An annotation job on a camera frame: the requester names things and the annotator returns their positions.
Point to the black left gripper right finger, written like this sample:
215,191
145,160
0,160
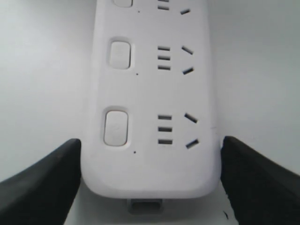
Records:
260,191

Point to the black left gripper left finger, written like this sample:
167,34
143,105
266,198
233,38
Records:
43,193

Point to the white five-outlet power strip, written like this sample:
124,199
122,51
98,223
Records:
151,132

